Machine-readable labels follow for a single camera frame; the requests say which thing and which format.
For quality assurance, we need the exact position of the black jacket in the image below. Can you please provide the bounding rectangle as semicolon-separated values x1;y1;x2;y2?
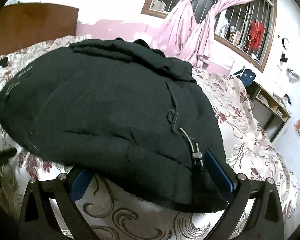
0;39;229;213

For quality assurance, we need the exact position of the floral satin bedspread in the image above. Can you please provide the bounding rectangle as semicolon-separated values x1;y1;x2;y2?
0;36;298;239

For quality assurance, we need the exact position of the wooden shelf unit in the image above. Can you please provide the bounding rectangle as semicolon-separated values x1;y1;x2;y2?
246;81;291;142

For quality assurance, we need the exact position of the brown wooden headboard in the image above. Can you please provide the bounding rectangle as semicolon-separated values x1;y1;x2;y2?
0;3;79;56

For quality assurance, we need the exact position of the navy blue backpack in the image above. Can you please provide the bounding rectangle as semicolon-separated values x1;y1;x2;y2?
233;69;256;87

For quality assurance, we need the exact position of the red hanging garment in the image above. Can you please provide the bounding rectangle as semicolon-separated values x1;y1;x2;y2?
248;20;265;51

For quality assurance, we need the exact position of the wooden framed barred window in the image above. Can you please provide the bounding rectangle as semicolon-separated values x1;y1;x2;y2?
141;0;266;72

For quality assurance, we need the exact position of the left pink curtain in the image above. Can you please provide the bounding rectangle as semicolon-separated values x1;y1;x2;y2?
151;0;197;57

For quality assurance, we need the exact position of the pink curtain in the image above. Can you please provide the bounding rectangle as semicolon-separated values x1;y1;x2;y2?
151;0;197;57
177;0;281;68

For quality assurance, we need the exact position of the right pink curtain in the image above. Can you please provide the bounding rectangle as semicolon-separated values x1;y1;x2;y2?
177;0;281;68

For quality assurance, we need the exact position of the round wall clock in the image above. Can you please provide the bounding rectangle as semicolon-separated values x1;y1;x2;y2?
282;37;289;50

